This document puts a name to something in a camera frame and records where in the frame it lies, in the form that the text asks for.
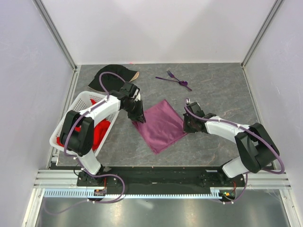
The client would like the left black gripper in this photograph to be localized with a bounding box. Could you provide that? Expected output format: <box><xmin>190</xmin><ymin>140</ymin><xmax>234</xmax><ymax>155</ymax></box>
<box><xmin>123</xmin><ymin>99</ymin><xmax>146</xmax><ymax>124</ymax></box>

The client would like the purple cloth napkin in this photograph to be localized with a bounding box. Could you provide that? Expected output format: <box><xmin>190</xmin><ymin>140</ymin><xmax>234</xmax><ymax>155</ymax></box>
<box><xmin>133</xmin><ymin>99</ymin><xmax>186</xmax><ymax>154</ymax></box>

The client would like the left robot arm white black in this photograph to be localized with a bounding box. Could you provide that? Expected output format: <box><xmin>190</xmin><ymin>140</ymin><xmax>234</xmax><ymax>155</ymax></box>
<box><xmin>60</xmin><ymin>82</ymin><xmax>146</xmax><ymax>186</ymax></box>

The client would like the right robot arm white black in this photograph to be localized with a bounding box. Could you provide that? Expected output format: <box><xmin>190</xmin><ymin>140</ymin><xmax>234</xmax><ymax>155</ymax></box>
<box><xmin>183</xmin><ymin>99</ymin><xmax>285</xmax><ymax>186</ymax></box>

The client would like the purple spoon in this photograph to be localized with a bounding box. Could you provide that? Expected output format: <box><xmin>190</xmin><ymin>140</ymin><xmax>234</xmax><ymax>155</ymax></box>
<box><xmin>155</xmin><ymin>77</ymin><xmax>192</xmax><ymax>91</ymax></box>

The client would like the red cloth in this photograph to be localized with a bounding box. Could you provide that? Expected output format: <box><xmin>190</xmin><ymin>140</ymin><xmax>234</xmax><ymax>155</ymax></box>
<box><xmin>55</xmin><ymin>98</ymin><xmax>111</xmax><ymax>152</ymax></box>

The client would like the black bucket hat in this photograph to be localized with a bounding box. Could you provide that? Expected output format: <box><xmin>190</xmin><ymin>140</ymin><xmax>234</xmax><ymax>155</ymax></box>
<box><xmin>88</xmin><ymin>64</ymin><xmax>140</xmax><ymax>92</ymax></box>

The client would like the purple fork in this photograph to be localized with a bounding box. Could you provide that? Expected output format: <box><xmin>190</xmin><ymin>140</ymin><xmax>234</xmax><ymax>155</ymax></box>
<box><xmin>167</xmin><ymin>70</ymin><xmax>181</xmax><ymax>84</ymax></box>

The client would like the white plastic basket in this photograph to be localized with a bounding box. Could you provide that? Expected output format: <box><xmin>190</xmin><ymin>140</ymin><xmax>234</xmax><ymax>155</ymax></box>
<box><xmin>49</xmin><ymin>91</ymin><xmax>120</xmax><ymax>157</ymax></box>

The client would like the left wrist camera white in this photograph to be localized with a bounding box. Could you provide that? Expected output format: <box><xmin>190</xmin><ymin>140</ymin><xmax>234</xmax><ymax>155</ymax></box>
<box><xmin>133</xmin><ymin>88</ymin><xmax>141</xmax><ymax>101</ymax></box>

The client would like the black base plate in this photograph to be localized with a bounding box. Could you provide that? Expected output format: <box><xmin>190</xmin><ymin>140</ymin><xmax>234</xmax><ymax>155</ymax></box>
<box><xmin>77</xmin><ymin>166</ymin><xmax>245</xmax><ymax>194</ymax></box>

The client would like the blue cable duct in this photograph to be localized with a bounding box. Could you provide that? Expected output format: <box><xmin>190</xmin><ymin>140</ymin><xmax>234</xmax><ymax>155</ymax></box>
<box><xmin>44</xmin><ymin>188</ymin><xmax>223</xmax><ymax>199</ymax></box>

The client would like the right aluminium frame post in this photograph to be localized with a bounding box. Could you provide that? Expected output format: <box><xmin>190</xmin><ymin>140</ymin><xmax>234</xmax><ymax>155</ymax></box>
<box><xmin>241</xmin><ymin>0</ymin><xmax>284</xmax><ymax>69</ymax></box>

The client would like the aluminium frame post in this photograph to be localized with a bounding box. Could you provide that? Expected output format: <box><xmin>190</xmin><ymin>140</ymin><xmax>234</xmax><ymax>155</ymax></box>
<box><xmin>241</xmin><ymin>0</ymin><xmax>284</xmax><ymax>69</ymax></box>
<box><xmin>33</xmin><ymin>0</ymin><xmax>77</xmax><ymax>71</ymax></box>

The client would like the left aluminium frame post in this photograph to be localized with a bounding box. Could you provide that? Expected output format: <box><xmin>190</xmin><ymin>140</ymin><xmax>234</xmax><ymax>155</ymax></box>
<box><xmin>33</xmin><ymin>0</ymin><xmax>77</xmax><ymax>71</ymax></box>

